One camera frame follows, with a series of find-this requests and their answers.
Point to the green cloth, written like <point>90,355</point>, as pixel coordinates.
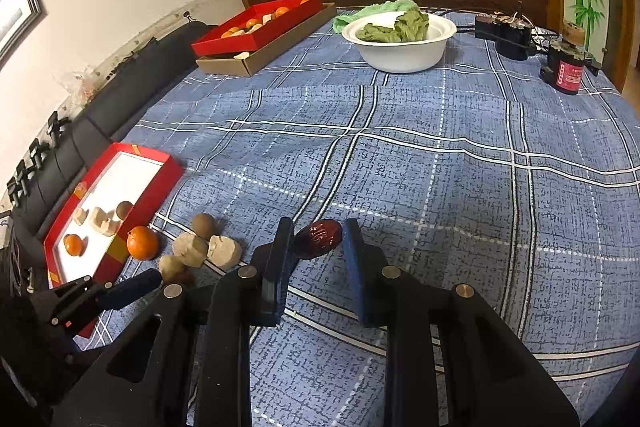
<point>372,9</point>

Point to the red box holding produce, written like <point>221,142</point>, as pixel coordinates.
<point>250,39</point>

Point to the pale sugarcane piece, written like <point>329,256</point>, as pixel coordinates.
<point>81,216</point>
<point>267,18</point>
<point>97,217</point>
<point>225,252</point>
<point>190,251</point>
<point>111,228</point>

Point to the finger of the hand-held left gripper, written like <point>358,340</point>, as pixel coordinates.
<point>132,288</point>
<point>75,299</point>

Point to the brown cardboard box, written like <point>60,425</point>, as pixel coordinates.
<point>260,62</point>

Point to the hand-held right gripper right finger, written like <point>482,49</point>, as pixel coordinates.
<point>357,277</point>

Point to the red box with white inside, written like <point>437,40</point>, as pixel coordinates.
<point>130,177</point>

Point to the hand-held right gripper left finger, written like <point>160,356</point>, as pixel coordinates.
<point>275,282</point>

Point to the white bowl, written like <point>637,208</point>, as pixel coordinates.
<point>400,54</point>

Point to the blue plaid tablecloth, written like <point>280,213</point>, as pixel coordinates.
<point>425,157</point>

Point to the black leather sofa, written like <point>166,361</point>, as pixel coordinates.
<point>125,102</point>

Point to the red date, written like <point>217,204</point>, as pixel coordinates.
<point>320,238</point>

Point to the green leaves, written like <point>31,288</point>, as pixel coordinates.
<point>395,31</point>

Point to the clear bag with orange print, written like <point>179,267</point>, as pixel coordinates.
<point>80,84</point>

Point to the dark jar with red label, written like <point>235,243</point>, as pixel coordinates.
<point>567,74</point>

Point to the black hand-held device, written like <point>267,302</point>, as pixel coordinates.
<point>39,154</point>
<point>20,182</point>
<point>57,124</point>

